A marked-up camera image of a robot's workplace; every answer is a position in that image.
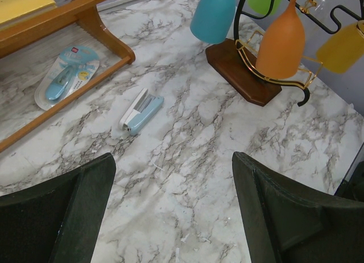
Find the light blue stapler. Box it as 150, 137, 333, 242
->
118, 88, 164, 136

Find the green wine glass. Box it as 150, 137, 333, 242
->
247, 0, 272, 17

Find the blue wine glass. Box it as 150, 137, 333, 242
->
190, 0, 235, 44

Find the yellow book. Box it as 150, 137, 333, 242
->
1, 0, 57, 30

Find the wine glass rack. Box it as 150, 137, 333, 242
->
205, 0, 363, 107

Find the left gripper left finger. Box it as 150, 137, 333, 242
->
1, 153, 116, 262

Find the orange wine glass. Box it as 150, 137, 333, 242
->
255, 0, 305, 79

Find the wooden shelf rack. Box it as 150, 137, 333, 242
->
1, 0, 135, 151

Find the clear wine glass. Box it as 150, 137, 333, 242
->
312, 0, 330, 19

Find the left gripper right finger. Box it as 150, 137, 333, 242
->
232, 152, 363, 262

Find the blue correction tape package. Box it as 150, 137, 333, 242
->
34, 45, 100, 111

